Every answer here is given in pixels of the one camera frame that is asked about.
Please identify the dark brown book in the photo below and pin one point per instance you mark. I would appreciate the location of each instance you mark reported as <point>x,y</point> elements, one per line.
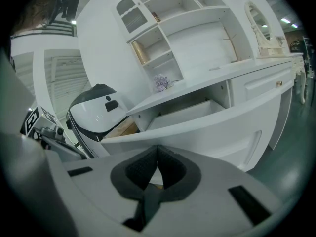
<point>155,17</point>

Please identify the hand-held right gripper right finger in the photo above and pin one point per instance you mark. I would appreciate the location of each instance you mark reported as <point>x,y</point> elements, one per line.
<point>217,181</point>

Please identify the white desk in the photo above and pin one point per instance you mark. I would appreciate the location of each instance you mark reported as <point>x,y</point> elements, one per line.
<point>202,46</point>

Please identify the beige book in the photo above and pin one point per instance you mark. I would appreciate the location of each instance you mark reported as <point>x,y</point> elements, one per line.
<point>140,52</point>

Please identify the white vanity table with mirror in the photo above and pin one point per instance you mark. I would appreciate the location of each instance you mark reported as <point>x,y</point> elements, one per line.
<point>261,43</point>

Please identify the white drawer with brass knob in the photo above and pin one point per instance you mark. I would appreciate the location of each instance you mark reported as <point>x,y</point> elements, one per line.
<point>261,85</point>

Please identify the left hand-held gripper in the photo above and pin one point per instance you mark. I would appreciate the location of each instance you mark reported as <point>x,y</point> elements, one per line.
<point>47,132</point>

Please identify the purple flower bouquet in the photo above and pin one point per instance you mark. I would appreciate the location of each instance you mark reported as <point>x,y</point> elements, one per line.
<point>162,83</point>

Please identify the white and black robot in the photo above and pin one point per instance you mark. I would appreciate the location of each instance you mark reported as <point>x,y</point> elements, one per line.
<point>96,110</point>

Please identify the long cardboard box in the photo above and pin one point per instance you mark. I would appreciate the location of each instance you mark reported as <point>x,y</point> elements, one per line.
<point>123,131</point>

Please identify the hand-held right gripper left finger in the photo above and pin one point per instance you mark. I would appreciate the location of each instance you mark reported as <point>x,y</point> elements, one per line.
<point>98,181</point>

